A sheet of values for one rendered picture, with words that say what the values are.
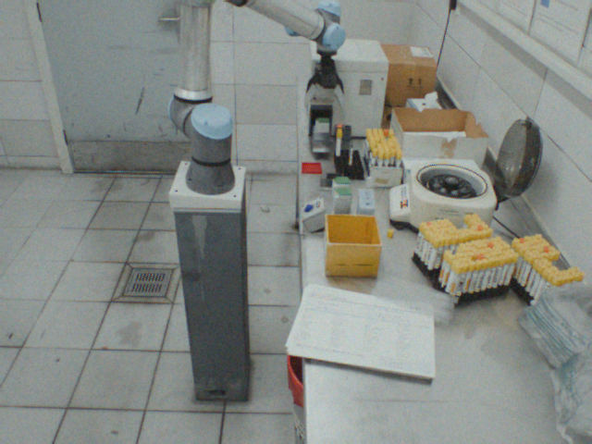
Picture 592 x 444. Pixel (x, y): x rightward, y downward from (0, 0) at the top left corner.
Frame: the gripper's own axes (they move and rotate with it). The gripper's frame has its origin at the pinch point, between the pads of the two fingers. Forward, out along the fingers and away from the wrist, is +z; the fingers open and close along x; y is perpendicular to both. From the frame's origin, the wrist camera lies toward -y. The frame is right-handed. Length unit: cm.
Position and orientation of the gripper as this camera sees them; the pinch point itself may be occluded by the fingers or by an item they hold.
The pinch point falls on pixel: (324, 108)
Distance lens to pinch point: 188.8
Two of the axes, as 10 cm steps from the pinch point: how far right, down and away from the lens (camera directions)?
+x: -10.0, -0.2, -0.2
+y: -0.1, -5.6, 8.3
